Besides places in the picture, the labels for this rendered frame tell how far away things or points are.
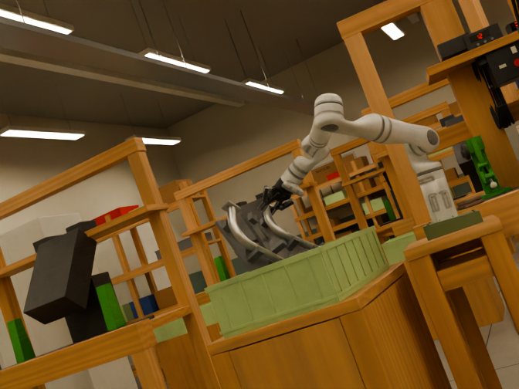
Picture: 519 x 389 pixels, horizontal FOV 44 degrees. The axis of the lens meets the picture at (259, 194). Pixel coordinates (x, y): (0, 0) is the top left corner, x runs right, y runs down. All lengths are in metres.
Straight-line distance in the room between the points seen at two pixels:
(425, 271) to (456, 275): 0.10
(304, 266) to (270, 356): 0.30
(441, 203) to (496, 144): 0.91
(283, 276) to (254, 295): 0.12
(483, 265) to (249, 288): 0.76
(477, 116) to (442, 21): 0.48
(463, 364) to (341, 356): 0.49
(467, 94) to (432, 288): 1.23
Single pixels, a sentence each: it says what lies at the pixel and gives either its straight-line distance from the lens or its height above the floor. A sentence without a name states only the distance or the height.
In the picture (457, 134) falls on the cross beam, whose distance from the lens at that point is 3.23.
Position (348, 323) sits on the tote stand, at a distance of 1.88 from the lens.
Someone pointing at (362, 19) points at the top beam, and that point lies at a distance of 3.25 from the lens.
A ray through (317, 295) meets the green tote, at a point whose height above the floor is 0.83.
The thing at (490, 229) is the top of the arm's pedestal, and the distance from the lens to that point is 2.19.
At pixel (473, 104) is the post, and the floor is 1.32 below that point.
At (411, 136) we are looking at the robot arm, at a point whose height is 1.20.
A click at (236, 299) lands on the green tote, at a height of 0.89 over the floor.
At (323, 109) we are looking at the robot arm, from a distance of 2.03.
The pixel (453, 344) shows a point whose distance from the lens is 2.24.
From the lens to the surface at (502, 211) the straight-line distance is 2.53.
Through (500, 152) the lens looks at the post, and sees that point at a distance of 3.15.
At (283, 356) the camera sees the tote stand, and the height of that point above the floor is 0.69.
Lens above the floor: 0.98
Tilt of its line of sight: 6 degrees up
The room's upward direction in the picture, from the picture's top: 20 degrees counter-clockwise
